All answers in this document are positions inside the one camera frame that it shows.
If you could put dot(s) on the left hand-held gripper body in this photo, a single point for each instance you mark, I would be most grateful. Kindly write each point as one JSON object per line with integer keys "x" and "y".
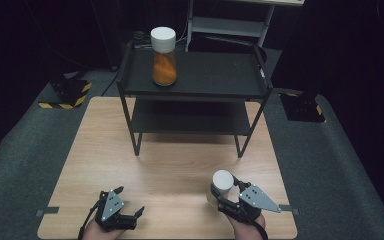
{"x": 112, "y": 208}

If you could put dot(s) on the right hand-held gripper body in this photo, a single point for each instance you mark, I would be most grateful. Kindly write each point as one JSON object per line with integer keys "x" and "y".
{"x": 253, "y": 201}

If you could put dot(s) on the white jar with white lid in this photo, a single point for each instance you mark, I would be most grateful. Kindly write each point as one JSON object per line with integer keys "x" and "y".
{"x": 222, "y": 182}

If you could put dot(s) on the black two-tier shelf rack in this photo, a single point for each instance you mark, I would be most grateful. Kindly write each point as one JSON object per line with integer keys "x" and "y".
{"x": 213, "y": 76}

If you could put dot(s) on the orange spice jar white lid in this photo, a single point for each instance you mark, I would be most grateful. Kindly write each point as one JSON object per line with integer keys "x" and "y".
{"x": 164, "y": 63}

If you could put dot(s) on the person's left hand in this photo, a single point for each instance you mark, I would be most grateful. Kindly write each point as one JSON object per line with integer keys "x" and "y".
{"x": 100, "y": 233}

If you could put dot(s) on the person's right hand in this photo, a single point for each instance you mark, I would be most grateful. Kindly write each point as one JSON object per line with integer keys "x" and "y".
{"x": 246, "y": 230}

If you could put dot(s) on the grey tape strip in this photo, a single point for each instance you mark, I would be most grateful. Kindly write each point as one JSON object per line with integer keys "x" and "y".
{"x": 48, "y": 211}
{"x": 290, "y": 209}

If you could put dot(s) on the black stand base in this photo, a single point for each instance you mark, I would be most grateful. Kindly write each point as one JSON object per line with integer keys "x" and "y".
{"x": 301, "y": 108}

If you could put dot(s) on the yellow-black striped stand base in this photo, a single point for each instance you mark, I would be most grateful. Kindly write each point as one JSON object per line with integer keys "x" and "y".
{"x": 69, "y": 95}

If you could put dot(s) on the black power strip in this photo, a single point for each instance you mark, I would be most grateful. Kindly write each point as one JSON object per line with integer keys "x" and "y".
{"x": 141, "y": 38}

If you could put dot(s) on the grey metal stand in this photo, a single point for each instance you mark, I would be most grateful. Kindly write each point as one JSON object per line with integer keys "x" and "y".
{"x": 228, "y": 26}

